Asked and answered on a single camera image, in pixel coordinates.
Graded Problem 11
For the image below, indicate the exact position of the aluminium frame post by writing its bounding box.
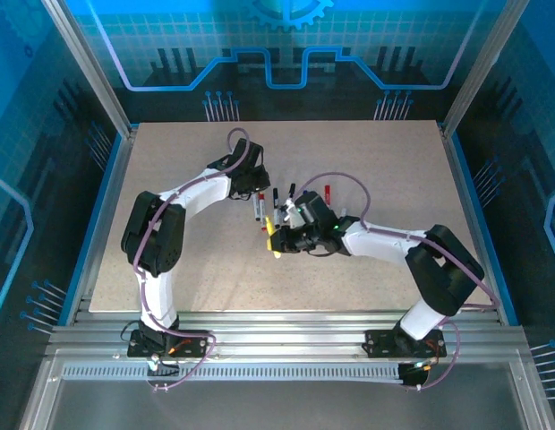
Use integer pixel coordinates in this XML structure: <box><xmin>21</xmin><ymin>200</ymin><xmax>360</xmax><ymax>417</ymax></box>
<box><xmin>39</xmin><ymin>0</ymin><xmax>138</xmax><ymax>138</ymax></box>
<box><xmin>438</xmin><ymin>0</ymin><xmax>534</xmax><ymax>140</ymax></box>

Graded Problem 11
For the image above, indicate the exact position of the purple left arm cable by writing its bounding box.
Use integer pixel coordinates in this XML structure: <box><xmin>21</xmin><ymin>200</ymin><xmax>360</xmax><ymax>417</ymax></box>
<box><xmin>132</xmin><ymin>127</ymin><xmax>254</xmax><ymax>394</ymax></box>

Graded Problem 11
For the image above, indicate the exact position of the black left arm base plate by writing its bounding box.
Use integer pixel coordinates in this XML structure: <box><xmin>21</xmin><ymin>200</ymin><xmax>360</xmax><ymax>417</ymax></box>
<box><xmin>126</xmin><ymin>328</ymin><xmax>218</xmax><ymax>359</ymax></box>

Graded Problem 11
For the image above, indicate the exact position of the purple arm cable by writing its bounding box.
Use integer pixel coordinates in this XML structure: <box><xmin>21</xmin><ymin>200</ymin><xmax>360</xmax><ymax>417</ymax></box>
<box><xmin>132</xmin><ymin>127</ymin><xmax>254</xmax><ymax>394</ymax></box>
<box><xmin>293</xmin><ymin>172</ymin><xmax>502</xmax><ymax>391</ymax></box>

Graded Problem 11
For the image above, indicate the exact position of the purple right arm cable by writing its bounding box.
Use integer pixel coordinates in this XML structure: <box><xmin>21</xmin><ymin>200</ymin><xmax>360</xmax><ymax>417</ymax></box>
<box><xmin>293</xmin><ymin>172</ymin><xmax>502</xmax><ymax>391</ymax></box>

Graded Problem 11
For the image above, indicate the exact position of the thin yellow pen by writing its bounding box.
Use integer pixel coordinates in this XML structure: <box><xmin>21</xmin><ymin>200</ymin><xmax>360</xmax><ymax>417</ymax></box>
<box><xmin>264</xmin><ymin>215</ymin><xmax>282</xmax><ymax>261</ymax></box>

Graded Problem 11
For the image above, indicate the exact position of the slotted grey cable duct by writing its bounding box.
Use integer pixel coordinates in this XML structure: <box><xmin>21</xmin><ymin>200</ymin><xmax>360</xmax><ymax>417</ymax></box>
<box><xmin>61</xmin><ymin>363</ymin><xmax>406</xmax><ymax>383</ymax></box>

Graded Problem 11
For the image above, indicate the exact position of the grey metal plate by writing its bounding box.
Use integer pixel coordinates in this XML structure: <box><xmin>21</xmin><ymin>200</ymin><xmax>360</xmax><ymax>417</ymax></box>
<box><xmin>20</xmin><ymin>348</ymin><xmax>555</xmax><ymax>430</ymax></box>

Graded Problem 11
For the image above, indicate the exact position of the aluminium side rail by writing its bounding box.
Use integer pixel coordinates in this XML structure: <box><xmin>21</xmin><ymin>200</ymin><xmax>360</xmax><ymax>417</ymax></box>
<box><xmin>64</xmin><ymin>125</ymin><xmax>140</xmax><ymax>326</ymax></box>
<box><xmin>438</xmin><ymin>123</ymin><xmax>507</xmax><ymax>326</ymax></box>

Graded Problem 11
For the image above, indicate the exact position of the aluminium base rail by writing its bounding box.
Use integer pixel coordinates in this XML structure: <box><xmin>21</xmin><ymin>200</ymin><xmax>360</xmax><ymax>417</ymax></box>
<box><xmin>47</xmin><ymin>308</ymin><xmax>529</xmax><ymax>359</ymax></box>

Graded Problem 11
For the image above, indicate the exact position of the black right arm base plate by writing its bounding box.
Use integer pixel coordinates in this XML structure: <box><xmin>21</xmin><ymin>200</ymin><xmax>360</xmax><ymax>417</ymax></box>
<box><xmin>363</xmin><ymin>329</ymin><xmax>448</xmax><ymax>359</ymax></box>

